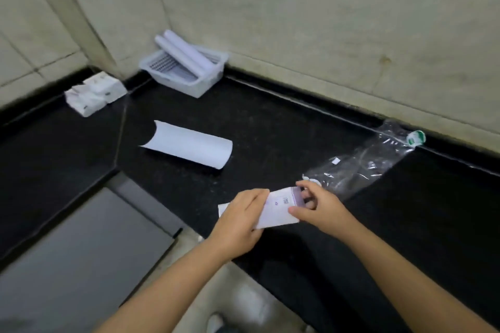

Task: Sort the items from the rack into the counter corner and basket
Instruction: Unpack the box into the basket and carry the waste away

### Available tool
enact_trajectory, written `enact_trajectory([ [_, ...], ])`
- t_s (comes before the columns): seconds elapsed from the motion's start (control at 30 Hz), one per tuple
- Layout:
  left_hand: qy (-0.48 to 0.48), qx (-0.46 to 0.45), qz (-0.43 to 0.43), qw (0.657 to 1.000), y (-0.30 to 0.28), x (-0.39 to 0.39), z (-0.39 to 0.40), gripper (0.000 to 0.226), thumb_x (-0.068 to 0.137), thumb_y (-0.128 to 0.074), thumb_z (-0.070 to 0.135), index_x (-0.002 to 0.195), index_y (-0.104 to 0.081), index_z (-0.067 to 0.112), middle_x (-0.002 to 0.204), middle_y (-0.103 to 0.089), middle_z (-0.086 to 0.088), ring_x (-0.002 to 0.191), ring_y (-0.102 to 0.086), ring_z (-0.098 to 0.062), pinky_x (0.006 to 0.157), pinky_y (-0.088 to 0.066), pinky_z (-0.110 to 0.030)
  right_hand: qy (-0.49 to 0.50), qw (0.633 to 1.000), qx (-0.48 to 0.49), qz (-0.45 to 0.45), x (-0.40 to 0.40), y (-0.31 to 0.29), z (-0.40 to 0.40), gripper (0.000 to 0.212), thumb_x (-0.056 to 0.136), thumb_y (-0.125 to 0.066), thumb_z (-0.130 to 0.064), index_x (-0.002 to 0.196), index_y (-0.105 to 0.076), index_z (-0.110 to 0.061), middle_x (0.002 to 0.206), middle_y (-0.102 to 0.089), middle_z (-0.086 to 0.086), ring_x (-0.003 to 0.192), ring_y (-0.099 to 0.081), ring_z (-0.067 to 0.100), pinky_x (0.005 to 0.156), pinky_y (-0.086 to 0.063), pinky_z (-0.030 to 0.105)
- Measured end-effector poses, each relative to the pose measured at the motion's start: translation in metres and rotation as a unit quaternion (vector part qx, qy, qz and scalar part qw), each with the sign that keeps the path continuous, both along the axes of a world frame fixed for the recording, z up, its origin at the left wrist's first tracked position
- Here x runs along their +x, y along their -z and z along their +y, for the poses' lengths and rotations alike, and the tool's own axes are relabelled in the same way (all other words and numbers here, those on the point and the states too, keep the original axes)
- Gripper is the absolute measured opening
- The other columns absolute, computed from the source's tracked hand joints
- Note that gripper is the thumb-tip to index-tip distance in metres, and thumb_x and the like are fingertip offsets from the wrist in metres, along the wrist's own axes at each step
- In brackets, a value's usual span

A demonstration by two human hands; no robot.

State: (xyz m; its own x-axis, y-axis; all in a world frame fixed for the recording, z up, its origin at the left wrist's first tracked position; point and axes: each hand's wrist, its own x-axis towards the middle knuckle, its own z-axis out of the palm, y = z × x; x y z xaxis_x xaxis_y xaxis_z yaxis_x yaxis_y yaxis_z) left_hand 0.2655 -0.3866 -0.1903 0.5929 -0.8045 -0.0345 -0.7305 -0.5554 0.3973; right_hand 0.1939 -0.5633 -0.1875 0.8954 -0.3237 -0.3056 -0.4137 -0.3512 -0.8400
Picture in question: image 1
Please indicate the white tissue pack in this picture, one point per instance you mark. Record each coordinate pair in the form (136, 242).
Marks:
(84, 100)
(107, 85)

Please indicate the person's white shoe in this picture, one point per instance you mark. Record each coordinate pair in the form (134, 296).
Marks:
(215, 324)

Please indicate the person's left forearm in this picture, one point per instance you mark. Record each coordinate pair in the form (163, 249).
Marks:
(168, 289)

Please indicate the person's right hand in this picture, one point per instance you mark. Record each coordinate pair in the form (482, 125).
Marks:
(326, 213)

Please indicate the person's left fingers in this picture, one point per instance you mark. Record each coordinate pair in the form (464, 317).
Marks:
(254, 200)

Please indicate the person's right thumb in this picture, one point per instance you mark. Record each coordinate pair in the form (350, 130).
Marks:
(300, 213)

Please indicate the white paper packet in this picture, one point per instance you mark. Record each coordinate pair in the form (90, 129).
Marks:
(279, 208)

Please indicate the person's right forearm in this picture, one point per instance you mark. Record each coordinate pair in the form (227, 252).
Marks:
(410, 286)

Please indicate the white plastic basket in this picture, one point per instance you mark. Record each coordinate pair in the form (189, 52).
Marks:
(187, 81)

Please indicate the curled white paper sheet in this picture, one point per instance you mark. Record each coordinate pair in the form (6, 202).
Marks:
(191, 145)

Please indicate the clear plastic bag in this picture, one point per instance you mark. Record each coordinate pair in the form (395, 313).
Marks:
(363, 165)

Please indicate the white paper roll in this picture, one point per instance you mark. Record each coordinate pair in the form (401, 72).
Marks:
(177, 53)
(189, 50)

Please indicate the person's left hand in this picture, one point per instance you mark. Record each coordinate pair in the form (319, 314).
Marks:
(234, 227)

